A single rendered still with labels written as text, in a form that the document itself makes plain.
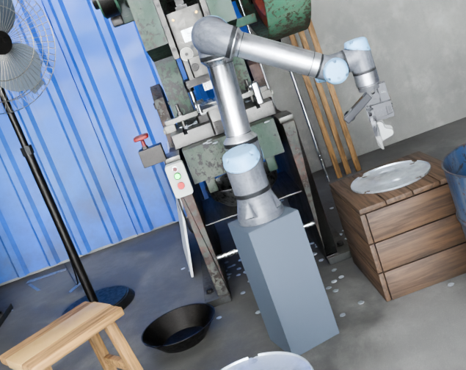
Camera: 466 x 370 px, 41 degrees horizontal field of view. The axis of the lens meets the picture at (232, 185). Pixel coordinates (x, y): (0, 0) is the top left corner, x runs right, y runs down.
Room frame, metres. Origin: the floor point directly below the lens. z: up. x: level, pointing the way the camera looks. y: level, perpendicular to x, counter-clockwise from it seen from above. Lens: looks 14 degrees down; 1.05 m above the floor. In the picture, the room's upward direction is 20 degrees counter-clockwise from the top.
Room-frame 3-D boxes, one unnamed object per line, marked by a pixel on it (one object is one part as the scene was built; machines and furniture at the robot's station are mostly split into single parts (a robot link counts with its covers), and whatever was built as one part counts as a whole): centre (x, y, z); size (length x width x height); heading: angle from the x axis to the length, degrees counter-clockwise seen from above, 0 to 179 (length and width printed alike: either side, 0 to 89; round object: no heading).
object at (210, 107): (2.53, -0.05, 0.72); 0.25 x 0.14 x 0.14; 0
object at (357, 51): (1.98, -0.52, 0.82); 0.09 x 0.08 x 0.11; 83
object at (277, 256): (1.90, -0.05, 0.23); 0.18 x 0.18 x 0.45; 18
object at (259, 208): (1.90, -0.05, 0.50); 0.15 x 0.15 x 0.10
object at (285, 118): (2.85, -0.32, 0.45); 0.92 x 0.12 x 0.90; 0
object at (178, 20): (2.66, -0.05, 1.04); 0.17 x 0.15 x 0.30; 0
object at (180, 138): (2.71, -0.05, 0.68); 0.45 x 0.30 x 0.06; 90
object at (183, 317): (2.20, 0.38, 0.04); 0.30 x 0.30 x 0.07
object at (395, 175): (2.14, -0.55, 0.35); 0.29 x 0.29 x 0.01
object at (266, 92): (2.71, -0.22, 0.76); 0.17 x 0.06 x 0.10; 90
